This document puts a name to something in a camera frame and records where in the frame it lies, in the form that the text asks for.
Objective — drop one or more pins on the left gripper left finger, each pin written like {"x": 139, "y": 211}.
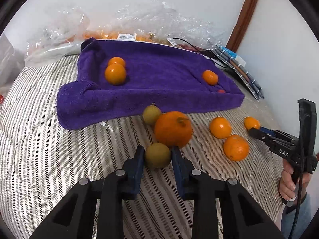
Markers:
{"x": 89, "y": 201}

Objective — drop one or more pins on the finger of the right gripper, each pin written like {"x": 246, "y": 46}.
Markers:
{"x": 256, "y": 133}
{"x": 266, "y": 130}

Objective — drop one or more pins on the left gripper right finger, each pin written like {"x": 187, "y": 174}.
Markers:
{"x": 242, "y": 216}

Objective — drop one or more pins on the orange mandarin larger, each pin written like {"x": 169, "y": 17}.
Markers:
{"x": 236, "y": 148}

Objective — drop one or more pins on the orange mandarin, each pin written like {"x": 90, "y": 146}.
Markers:
{"x": 220, "y": 128}

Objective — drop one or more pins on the small orange group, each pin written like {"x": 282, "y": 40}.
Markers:
{"x": 210, "y": 77}

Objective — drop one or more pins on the large orange with stem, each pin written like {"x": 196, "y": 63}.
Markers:
{"x": 173, "y": 129}

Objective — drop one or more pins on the green-brown round fruit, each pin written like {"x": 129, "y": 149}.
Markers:
{"x": 158, "y": 155}

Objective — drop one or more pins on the right hand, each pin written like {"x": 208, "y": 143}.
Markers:
{"x": 287, "y": 187}

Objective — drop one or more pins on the striped bed quilt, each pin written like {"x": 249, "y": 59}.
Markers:
{"x": 41, "y": 161}

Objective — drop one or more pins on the purple towel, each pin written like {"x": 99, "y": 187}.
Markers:
{"x": 170, "y": 78}

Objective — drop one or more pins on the clear bag of oranges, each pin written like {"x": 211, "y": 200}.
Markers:
{"x": 157, "y": 22}

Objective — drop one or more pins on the white plastic bag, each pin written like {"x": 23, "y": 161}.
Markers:
{"x": 11, "y": 62}

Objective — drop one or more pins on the clear plastic bag left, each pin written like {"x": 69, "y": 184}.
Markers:
{"x": 61, "y": 36}

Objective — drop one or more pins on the brown wooden door frame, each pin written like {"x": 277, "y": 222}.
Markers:
{"x": 242, "y": 24}

